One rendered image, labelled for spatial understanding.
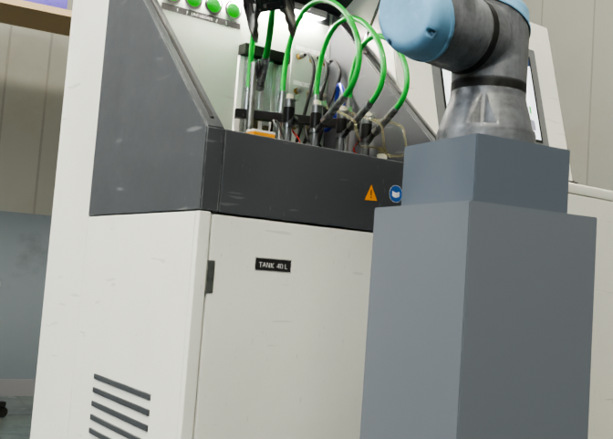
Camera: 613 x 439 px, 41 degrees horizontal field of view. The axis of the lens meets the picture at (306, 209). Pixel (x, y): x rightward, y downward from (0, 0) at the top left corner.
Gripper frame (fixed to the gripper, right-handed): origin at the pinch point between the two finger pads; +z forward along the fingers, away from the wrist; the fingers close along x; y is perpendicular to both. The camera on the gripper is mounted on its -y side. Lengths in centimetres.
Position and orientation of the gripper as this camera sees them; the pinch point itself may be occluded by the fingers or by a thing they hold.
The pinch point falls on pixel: (274, 33)
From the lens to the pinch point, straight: 181.5
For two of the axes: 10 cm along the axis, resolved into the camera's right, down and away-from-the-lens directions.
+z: 1.2, 7.7, 6.2
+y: 0.9, 6.2, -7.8
